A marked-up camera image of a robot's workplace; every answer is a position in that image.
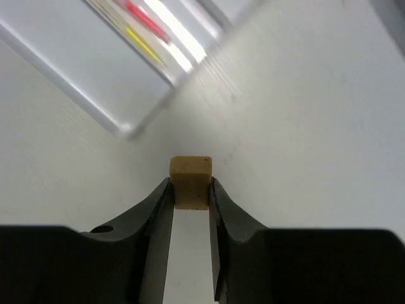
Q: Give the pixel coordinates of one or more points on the yellow pen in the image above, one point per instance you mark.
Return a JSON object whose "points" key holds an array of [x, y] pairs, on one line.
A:
{"points": [[145, 49]]}

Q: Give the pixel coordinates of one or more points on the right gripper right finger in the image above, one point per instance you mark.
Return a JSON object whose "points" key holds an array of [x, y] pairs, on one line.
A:
{"points": [[253, 263]]}

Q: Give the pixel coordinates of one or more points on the pink pen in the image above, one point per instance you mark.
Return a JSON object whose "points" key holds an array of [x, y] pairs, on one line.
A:
{"points": [[142, 18]]}

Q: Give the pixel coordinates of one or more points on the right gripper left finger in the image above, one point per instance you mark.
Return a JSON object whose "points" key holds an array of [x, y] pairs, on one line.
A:
{"points": [[121, 261]]}

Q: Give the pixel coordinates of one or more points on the tan eraser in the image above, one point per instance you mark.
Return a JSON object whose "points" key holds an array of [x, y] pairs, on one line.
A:
{"points": [[191, 178]]}

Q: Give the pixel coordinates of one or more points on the white tiered organizer tray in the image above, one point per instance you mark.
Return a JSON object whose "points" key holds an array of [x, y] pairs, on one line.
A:
{"points": [[81, 47]]}

